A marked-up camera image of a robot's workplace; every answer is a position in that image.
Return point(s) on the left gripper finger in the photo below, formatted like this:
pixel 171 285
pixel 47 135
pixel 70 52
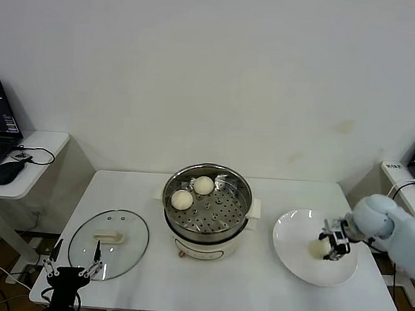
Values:
pixel 53 260
pixel 94 264

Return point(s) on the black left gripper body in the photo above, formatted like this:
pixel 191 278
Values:
pixel 66 288

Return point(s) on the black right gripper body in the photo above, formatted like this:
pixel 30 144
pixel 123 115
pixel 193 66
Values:
pixel 347 229

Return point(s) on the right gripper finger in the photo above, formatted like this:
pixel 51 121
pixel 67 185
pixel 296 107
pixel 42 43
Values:
pixel 325 236
pixel 337 253

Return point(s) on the white steamed baozi bun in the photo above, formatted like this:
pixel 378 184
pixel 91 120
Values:
pixel 203 185
pixel 316 249
pixel 182 199

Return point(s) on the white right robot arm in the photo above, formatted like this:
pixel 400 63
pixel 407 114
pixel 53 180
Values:
pixel 376 215

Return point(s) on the stainless steel steamer basket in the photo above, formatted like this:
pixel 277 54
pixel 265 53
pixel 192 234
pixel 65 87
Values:
pixel 222 209

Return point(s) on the white round plate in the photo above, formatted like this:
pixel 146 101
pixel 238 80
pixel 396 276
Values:
pixel 294 238

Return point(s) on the white side table with label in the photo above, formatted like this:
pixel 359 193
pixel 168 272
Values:
pixel 391 175

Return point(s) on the white printed label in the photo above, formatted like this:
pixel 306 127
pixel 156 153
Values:
pixel 394 166

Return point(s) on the white side table with mouse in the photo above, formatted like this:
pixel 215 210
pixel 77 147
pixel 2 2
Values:
pixel 40 173

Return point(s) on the black computer mouse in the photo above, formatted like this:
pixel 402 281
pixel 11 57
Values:
pixel 7 173

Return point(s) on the cream electric cooker base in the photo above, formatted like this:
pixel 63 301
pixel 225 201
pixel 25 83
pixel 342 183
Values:
pixel 205 250

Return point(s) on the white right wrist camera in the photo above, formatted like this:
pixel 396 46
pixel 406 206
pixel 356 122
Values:
pixel 338 237

